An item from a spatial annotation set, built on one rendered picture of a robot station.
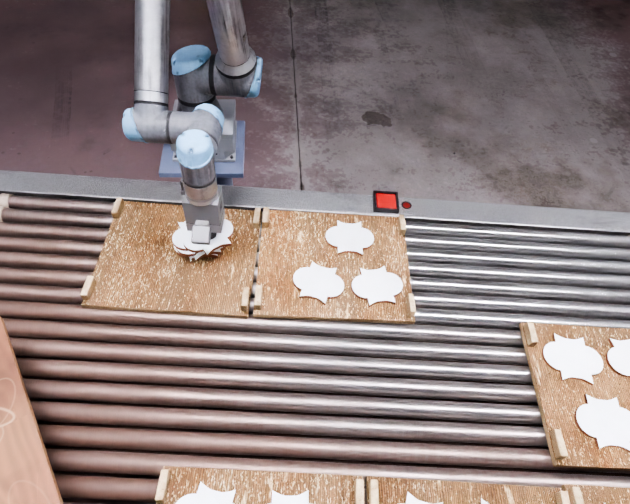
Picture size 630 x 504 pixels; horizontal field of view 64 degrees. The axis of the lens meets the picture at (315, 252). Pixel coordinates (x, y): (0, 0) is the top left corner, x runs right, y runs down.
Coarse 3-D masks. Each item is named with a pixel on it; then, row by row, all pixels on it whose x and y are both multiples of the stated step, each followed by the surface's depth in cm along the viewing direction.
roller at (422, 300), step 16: (0, 272) 130; (16, 272) 130; (32, 272) 131; (48, 272) 131; (64, 272) 132; (80, 272) 132; (416, 304) 134; (432, 304) 134; (448, 304) 134; (464, 304) 135; (480, 304) 135; (496, 304) 135; (512, 304) 135; (528, 304) 135; (544, 304) 136; (560, 304) 136; (576, 304) 136; (592, 304) 137; (608, 304) 137
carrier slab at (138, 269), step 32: (128, 224) 140; (160, 224) 141; (128, 256) 134; (160, 256) 135; (224, 256) 136; (96, 288) 127; (128, 288) 128; (160, 288) 129; (192, 288) 129; (224, 288) 130
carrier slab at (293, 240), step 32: (288, 224) 144; (320, 224) 145; (384, 224) 147; (288, 256) 137; (320, 256) 138; (352, 256) 139; (384, 256) 140; (288, 288) 131; (352, 320) 128; (384, 320) 128
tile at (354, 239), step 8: (344, 224) 144; (352, 224) 144; (360, 224) 145; (328, 232) 142; (336, 232) 142; (344, 232) 142; (352, 232) 143; (360, 232) 143; (368, 232) 143; (328, 240) 140; (336, 240) 140; (344, 240) 141; (352, 240) 141; (360, 240) 141; (368, 240) 141; (336, 248) 140; (344, 248) 139; (352, 248) 139; (360, 248) 139
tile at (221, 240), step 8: (224, 224) 134; (224, 232) 132; (232, 232) 133; (184, 240) 130; (216, 240) 130; (224, 240) 130; (192, 248) 128; (200, 248) 128; (208, 248) 129; (216, 248) 130
